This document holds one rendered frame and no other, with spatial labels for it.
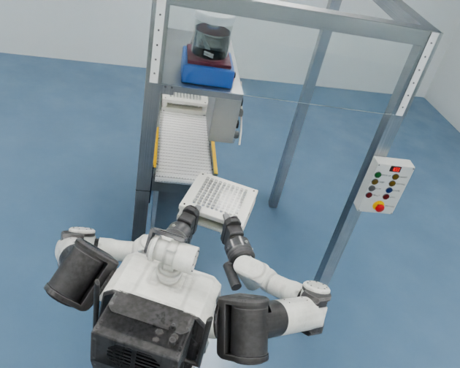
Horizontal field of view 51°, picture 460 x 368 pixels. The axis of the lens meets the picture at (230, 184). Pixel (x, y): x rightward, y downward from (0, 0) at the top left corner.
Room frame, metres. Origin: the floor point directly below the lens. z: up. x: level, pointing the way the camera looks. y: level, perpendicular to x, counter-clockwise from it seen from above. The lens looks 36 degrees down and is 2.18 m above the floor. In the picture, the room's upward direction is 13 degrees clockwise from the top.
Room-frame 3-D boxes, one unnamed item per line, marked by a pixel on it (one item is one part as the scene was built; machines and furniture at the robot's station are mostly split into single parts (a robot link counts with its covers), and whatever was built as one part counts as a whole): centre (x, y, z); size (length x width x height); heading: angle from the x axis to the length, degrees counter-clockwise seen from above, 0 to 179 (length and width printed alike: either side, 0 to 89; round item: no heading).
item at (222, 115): (1.82, 0.10, 1.25); 0.22 x 0.11 x 0.20; 12
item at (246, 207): (1.43, 0.02, 1.07); 0.25 x 0.24 x 0.02; 82
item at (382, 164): (1.78, -0.65, 1.08); 0.17 x 0.06 x 0.26; 102
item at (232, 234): (1.23, -0.06, 1.07); 0.12 x 0.10 x 0.13; 25
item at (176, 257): (0.80, 0.09, 1.36); 0.10 x 0.07 x 0.09; 84
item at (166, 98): (2.39, 0.35, 1.00); 0.25 x 0.24 x 0.02; 103
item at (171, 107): (2.39, 0.35, 0.95); 0.24 x 0.24 x 0.02; 13
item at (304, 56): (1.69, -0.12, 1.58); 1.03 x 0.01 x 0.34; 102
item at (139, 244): (1.09, 0.19, 1.08); 0.13 x 0.07 x 0.09; 102
